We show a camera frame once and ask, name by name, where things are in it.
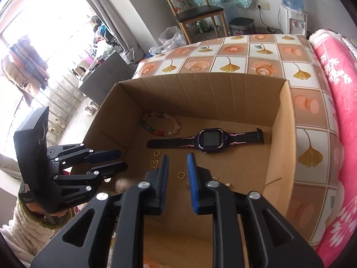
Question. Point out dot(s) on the leaf patterned tablecloth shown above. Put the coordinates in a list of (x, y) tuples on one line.
[(231, 67)]

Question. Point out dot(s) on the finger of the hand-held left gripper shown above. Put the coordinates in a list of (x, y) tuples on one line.
[(107, 154), (114, 167)]

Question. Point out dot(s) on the pink floral blanket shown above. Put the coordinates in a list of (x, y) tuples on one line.
[(343, 117)]

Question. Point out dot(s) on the person's left hand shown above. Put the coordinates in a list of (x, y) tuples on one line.
[(35, 208)]

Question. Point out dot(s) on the white wall socket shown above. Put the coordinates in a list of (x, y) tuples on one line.
[(262, 6)]

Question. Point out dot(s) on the dark grey cabinet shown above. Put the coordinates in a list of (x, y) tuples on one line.
[(106, 81)]

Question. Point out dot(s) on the pile of clothes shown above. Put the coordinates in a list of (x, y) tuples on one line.
[(106, 36)]

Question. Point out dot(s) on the grey trash can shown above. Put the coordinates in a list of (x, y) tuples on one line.
[(242, 26)]

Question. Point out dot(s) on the person's left forearm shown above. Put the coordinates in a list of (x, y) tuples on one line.
[(22, 237)]

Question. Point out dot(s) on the green bottle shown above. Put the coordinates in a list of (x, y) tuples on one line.
[(199, 27)]

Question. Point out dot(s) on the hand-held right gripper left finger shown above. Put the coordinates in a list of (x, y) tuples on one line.
[(165, 184)]

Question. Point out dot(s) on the metal window railing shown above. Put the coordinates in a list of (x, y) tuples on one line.
[(64, 97)]

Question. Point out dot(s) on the wooden chair with dark seat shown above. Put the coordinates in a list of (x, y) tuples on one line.
[(195, 14)]

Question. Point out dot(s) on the pale blue plastic bag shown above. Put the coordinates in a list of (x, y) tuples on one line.
[(230, 11)]

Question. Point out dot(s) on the clear plastic bag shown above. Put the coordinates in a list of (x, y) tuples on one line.
[(170, 39)]

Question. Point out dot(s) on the purple children's smartwatch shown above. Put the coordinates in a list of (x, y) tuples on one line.
[(207, 140)]

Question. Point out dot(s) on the grey curtain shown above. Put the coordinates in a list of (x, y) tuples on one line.
[(122, 14)]

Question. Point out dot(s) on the white water dispenser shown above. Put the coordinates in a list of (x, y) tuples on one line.
[(290, 19)]

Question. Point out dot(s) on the brown cardboard box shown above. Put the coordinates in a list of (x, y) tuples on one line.
[(209, 103)]

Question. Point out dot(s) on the hanging jackets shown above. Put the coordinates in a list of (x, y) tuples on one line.
[(22, 67)]

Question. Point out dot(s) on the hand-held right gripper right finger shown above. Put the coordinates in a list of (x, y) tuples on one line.
[(192, 184)]

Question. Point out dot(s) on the gold butterfly earring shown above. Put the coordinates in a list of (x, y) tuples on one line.
[(152, 164)]

